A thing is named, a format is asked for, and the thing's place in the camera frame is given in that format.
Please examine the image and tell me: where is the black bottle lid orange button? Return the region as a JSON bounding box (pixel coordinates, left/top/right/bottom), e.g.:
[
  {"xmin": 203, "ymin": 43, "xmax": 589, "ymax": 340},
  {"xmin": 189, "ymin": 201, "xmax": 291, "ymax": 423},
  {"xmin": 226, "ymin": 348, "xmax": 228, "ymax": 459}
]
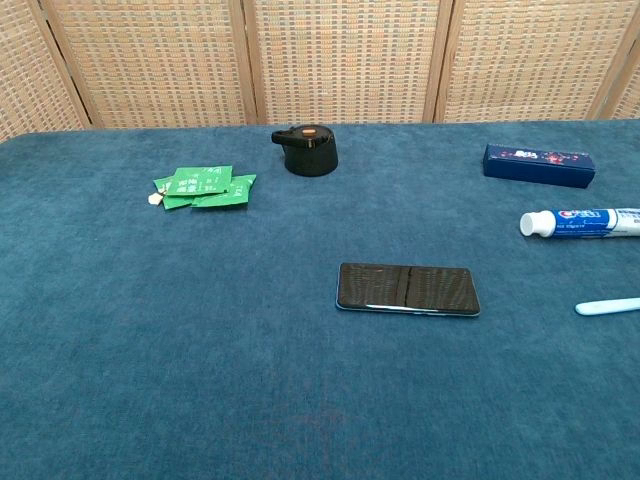
[{"xmin": 270, "ymin": 126, "xmax": 339, "ymax": 177}]

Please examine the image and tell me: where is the green tea bag packet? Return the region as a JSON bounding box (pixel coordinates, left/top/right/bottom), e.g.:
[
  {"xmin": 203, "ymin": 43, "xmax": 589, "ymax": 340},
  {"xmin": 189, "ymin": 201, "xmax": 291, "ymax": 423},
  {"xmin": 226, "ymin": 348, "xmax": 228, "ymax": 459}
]
[
  {"xmin": 152, "ymin": 175, "xmax": 196, "ymax": 212},
  {"xmin": 190, "ymin": 174, "xmax": 258, "ymax": 210},
  {"xmin": 166, "ymin": 165, "xmax": 234, "ymax": 197}
]

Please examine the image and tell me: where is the black smartphone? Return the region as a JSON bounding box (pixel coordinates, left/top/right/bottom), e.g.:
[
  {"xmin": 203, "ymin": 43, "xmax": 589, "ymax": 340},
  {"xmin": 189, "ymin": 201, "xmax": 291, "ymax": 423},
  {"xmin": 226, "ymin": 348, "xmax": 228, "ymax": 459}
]
[{"xmin": 334, "ymin": 261, "xmax": 482, "ymax": 319}]

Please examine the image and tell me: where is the blue velvet tablecloth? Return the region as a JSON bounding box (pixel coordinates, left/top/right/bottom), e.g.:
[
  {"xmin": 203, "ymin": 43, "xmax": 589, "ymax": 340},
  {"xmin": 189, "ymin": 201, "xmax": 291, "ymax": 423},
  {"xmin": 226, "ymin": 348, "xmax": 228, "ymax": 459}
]
[{"xmin": 0, "ymin": 118, "xmax": 640, "ymax": 480}]

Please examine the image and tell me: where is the woven rattan folding screen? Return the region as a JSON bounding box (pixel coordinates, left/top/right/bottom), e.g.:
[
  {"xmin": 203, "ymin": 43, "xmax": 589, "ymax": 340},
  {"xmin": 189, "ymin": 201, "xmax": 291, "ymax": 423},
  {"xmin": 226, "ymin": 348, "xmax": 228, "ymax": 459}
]
[{"xmin": 0, "ymin": 0, "xmax": 640, "ymax": 144}]

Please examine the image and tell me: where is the dark blue printed box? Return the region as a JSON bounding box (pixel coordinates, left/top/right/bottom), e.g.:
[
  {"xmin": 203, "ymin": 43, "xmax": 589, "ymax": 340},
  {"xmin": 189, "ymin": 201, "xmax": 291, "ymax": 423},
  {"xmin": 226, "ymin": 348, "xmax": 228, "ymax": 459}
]
[{"xmin": 482, "ymin": 143, "xmax": 597, "ymax": 190}]

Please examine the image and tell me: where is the white blue toothpaste tube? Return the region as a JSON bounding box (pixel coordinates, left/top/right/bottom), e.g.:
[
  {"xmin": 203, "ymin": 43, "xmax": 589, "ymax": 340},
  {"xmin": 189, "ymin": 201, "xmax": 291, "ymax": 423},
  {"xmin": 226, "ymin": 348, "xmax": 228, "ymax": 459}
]
[{"xmin": 519, "ymin": 207, "xmax": 640, "ymax": 240}]

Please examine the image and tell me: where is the light blue toothbrush handle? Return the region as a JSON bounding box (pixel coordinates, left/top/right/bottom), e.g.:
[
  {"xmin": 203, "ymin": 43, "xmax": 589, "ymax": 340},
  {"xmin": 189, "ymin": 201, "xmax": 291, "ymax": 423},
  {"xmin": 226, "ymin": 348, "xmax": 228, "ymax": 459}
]
[{"xmin": 574, "ymin": 296, "xmax": 640, "ymax": 316}]

